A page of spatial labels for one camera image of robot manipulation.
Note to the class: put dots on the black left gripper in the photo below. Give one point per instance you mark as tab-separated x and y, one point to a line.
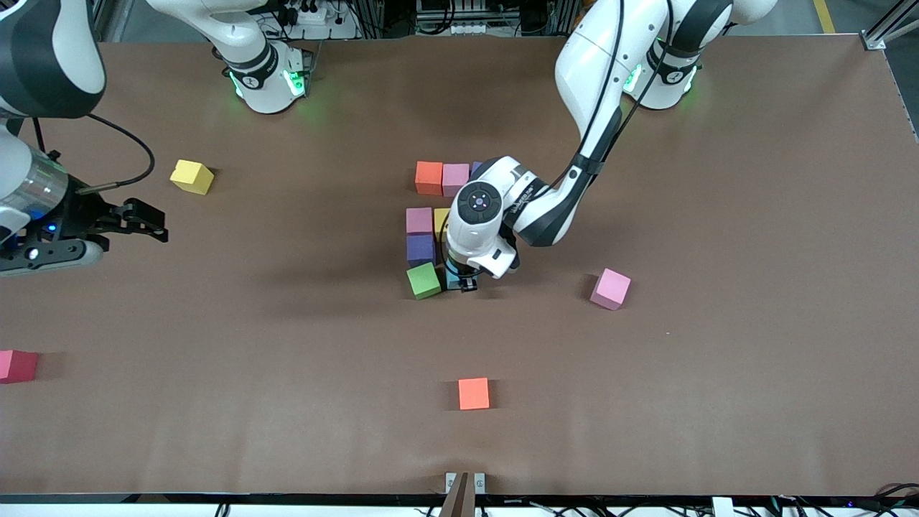
460	276

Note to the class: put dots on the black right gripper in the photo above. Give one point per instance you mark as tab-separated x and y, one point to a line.
85	215

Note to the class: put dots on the blue foam cube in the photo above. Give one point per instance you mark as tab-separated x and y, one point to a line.
451	278

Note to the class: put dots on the green foam cube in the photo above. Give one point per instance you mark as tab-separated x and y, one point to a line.
423	280

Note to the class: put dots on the light purple foam cube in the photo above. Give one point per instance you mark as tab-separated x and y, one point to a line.
420	248

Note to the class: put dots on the yellow foam cube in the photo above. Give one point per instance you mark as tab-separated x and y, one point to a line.
439	219
192	177

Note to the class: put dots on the pink foam cube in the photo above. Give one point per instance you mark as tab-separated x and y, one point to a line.
456	179
419	220
610	289

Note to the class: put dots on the orange foam cube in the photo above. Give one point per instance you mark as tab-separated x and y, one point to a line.
474	393
429	178

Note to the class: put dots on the dark violet foam cube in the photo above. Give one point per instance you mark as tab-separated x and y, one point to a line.
476	168

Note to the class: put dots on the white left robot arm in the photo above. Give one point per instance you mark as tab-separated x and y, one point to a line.
610	57

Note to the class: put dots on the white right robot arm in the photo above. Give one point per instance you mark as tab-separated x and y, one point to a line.
43	57

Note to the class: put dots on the red foam cube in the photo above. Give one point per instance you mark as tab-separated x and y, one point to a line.
17	365

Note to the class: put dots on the large table cover sheet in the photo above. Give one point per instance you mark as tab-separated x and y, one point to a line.
215	431

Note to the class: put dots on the white power strip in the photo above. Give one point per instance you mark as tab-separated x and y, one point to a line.
316	16
459	29

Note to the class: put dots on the bag of orange snacks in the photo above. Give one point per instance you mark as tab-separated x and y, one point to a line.
583	14

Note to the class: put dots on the small metal bracket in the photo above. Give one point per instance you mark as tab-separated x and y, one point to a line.
451	482

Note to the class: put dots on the aluminium frame profile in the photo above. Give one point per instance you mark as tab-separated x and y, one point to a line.
890	25
108	18

